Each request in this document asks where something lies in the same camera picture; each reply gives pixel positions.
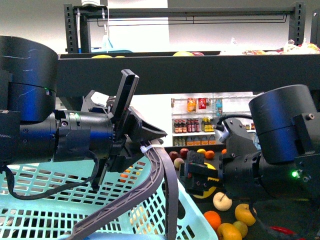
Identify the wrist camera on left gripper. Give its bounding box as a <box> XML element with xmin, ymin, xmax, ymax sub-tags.
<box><xmin>81</xmin><ymin>69</ymin><xmax>139</xmax><ymax>141</ymax></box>

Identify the yellow lemon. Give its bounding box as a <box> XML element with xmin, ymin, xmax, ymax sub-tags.
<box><xmin>192</xmin><ymin>161</ymin><xmax>217</xmax><ymax>200</ymax></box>

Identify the white wall goods shelf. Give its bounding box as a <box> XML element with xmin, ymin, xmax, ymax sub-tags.
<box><xmin>171</xmin><ymin>91</ymin><xmax>255</xmax><ymax>147</ymax></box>

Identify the yellow orange fruit back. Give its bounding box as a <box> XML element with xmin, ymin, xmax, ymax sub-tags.
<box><xmin>234</xmin><ymin>203</ymin><xmax>256</xmax><ymax>227</ymax></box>

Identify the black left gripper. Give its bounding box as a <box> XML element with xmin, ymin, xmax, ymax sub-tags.
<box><xmin>92</xmin><ymin>107</ymin><xmax>167</xmax><ymax>190</ymax></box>

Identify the black metal shelf rack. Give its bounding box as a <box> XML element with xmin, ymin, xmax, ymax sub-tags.
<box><xmin>56</xmin><ymin>4</ymin><xmax>320</xmax><ymax>98</ymax></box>

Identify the red chili pepper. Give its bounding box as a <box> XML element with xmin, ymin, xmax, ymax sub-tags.
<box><xmin>270</xmin><ymin>226</ymin><xmax>306</xmax><ymax>240</ymax></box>

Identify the white dome camera device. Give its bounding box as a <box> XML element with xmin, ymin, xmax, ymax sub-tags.
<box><xmin>81</xmin><ymin>0</ymin><xmax>101</xmax><ymax>7</ymax></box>

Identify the mint green shopping basket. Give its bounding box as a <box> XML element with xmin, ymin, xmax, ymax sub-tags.
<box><xmin>0</xmin><ymin>141</ymin><xmax>218</xmax><ymax>240</ymax></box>

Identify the yellow orange fruit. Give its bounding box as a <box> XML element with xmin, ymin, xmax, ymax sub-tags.
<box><xmin>216</xmin><ymin>223</ymin><xmax>243</xmax><ymax>240</ymax></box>
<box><xmin>234</xmin><ymin>203</ymin><xmax>256</xmax><ymax>227</ymax></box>

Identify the white round pear back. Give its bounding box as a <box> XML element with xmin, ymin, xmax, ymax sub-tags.
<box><xmin>212</xmin><ymin>192</ymin><xmax>233</xmax><ymax>212</ymax></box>

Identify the small orange back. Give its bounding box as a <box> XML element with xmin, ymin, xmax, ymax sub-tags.
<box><xmin>203</xmin><ymin>210</ymin><xmax>222</xmax><ymax>231</ymax></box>

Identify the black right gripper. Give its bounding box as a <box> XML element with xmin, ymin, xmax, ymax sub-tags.
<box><xmin>179</xmin><ymin>150</ymin><xmax>223</xmax><ymax>196</ymax></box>

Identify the yellow orange fruit centre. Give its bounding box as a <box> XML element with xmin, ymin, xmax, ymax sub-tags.
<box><xmin>216</xmin><ymin>223</ymin><xmax>243</xmax><ymax>240</ymax></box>

